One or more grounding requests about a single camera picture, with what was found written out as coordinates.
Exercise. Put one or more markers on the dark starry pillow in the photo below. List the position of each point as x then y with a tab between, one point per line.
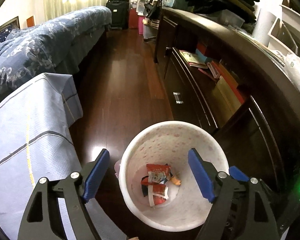
0	38

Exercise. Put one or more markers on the dark wooden bed headboard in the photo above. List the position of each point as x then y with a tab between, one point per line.
7	23

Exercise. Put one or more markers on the gold flat box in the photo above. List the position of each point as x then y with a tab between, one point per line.
226	100

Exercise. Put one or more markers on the clear plastic storage box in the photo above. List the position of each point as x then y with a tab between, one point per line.
227	18

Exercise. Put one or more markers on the black suitcase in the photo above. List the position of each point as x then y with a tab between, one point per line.
117	12

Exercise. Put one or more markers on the white plastic bag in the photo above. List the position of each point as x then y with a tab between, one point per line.
298	80

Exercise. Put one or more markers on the pile of black clothes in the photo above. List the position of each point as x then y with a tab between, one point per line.
215	0

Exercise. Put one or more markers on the dark wooden cabinet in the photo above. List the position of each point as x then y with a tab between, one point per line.
240	47

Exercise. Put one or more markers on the red suitcase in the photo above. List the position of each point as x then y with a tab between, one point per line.
133	18

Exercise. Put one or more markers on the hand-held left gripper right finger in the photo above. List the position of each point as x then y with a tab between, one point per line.
200	177

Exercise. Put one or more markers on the small yellow wrapper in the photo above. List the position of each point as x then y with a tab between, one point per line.
176	180

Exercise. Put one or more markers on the pink plastic container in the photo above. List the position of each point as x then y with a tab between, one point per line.
141	26

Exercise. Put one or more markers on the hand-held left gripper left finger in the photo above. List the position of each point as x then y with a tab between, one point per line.
97	176

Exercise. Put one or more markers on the orange wall panel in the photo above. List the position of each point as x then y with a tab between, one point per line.
30	21

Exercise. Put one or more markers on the green book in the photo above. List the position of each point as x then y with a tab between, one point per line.
192	57

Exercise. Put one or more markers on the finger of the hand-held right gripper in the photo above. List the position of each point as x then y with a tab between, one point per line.
238	174

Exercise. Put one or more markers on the blue-grey striped tablecloth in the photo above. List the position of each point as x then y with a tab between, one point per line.
40	130

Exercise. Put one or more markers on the white open boxes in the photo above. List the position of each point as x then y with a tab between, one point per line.
287	27

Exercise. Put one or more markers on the white cylinder appliance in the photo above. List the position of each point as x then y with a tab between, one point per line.
263	27

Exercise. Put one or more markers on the red snack wrapper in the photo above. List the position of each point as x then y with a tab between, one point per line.
157	168
160	192

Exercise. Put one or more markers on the blue patterned duvet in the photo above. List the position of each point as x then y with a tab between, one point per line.
40	42

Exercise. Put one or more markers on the clear storage bin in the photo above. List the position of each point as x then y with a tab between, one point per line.
150	32

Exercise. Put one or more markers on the white pink-dotted waste bin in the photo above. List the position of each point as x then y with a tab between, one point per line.
165	140

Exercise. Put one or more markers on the black handbag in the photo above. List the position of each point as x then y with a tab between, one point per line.
152	11

